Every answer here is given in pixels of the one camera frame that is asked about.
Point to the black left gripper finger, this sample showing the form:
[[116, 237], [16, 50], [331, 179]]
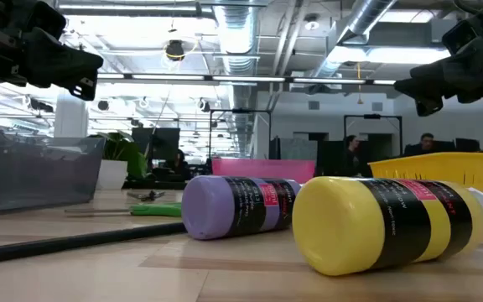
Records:
[[61, 63]]

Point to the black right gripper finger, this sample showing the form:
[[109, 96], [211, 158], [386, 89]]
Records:
[[447, 79]]

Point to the long black pale-bristled paintbrush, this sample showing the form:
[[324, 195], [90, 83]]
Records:
[[78, 242]]

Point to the yellow paint bottle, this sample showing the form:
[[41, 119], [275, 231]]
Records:
[[338, 226]]

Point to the purple paint bottle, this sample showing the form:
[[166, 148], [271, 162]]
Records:
[[208, 207]]

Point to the person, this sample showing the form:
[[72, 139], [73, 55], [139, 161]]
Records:
[[180, 161], [352, 157], [426, 144]]

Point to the yellow slotted plastic basket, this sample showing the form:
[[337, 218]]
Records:
[[455, 172]]

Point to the smoky grey transparent tray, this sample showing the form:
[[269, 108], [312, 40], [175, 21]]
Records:
[[36, 176]]

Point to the green plant in white pot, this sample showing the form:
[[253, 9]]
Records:
[[113, 174]]

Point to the black computer monitor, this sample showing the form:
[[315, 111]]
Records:
[[162, 142]]

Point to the round white ceiling sensor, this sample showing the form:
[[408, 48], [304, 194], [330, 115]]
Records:
[[311, 23]]

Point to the long ceiling light bar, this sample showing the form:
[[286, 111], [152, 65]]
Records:
[[250, 78]]

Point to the pink transparent plastic bin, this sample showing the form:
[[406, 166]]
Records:
[[262, 170]]

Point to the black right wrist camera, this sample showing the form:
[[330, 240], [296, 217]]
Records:
[[459, 38]]

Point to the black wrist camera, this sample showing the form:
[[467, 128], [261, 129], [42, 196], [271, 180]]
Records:
[[48, 19], [459, 38]]

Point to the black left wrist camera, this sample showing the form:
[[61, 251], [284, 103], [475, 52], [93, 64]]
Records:
[[48, 19]]

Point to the black metal stand frame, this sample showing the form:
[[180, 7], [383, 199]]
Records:
[[241, 110], [371, 116]]

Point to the silver ventilation duct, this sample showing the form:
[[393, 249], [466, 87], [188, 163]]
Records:
[[367, 17], [237, 33]]

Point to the black aluminium table frame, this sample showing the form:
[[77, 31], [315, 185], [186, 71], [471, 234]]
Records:
[[157, 184]]

